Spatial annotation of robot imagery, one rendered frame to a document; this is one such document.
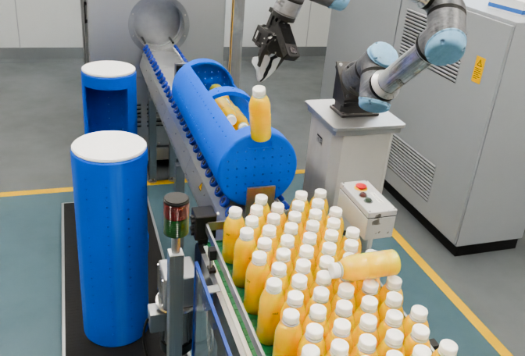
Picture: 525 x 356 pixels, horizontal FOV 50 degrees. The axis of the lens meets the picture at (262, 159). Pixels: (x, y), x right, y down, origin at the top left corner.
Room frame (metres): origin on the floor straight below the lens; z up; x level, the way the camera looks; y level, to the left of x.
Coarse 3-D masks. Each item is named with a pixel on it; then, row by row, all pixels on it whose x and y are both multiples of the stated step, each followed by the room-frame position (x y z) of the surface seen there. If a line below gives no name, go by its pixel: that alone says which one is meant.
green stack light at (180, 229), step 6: (168, 222) 1.17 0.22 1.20; (174, 222) 1.16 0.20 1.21; (180, 222) 1.17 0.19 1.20; (186, 222) 1.18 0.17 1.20; (168, 228) 1.17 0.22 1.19; (174, 228) 1.17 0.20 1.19; (180, 228) 1.17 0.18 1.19; (186, 228) 1.18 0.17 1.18; (168, 234) 1.17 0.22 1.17; (174, 234) 1.16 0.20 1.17; (180, 234) 1.17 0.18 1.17; (186, 234) 1.18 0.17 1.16
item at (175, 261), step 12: (168, 252) 1.19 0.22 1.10; (180, 252) 1.19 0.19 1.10; (168, 264) 1.19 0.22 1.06; (180, 264) 1.18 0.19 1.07; (168, 276) 1.19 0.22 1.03; (180, 276) 1.18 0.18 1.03; (168, 288) 1.18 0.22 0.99; (180, 288) 1.18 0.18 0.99; (168, 300) 1.18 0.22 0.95; (180, 300) 1.18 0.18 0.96; (168, 312) 1.18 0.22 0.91; (180, 312) 1.18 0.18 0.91; (168, 324) 1.18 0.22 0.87; (180, 324) 1.18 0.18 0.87; (168, 336) 1.18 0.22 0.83; (180, 336) 1.18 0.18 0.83; (168, 348) 1.18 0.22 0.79; (180, 348) 1.18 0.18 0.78
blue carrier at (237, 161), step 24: (192, 72) 2.37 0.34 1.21; (216, 72) 2.55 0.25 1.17; (192, 96) 2.17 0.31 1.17; (216, 96) 2.08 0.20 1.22; (240, 96) 2.11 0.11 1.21; (192, 120) 2.05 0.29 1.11; (216, 120) 1.88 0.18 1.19; (216, 144) 1.75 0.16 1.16; (240, 144) 1.69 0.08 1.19; (264, 144) 1.72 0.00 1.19; (288, 144) 1.75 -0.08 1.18; (216, 168) 1.68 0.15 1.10; (240, 168) 1.69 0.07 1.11; (264, 168) 1.72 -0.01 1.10; (288, 168) 1.75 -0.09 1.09; (240, 192) 1.69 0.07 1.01
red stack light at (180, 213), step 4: (164, 204) 1.18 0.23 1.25; (188, 204) 1.19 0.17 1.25; (164, 208) 1.18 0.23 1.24; (168, 208) 1.17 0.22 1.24; (172, 208) 1.16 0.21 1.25; (176, 208) 1.16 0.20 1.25; (180, 208) 1.17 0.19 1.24; (184, 208) 1.18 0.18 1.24; (188, 208) 1.19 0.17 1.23; (164, 212) 1.18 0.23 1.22; (168, 212) 1.17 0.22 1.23; (172, 212) 1.17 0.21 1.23; (176, 212) 1.16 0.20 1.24; (180, 212) 1.17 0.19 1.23; (184, 212) 1.18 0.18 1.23; (188, 212) 1.19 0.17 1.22; (164, 216) 1.18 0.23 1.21; (168, 216) 1.17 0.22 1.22; (172, 216) 1.16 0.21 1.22; (176, 216) 1.17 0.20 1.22; (180, 216) 1.17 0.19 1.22; (184, 216) 1.18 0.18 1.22; (172, 220) 1.16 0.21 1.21; (176, 220) 1.16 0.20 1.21; (180, 220) 1.17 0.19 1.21
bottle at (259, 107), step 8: (264, 96) 1.60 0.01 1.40; (256, 104) 1.59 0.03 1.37; (264, 104) 1.59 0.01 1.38; (256, 112) 1.59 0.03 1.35; (264, 112) 1.60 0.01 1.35; (256, 120) 1.60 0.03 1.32; (264, 120) 1.60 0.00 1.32; (256, 128) 1.61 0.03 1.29; (264, 128) 1.61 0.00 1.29; (256, 136) 1.61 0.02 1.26; (264, 136) 1.62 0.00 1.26
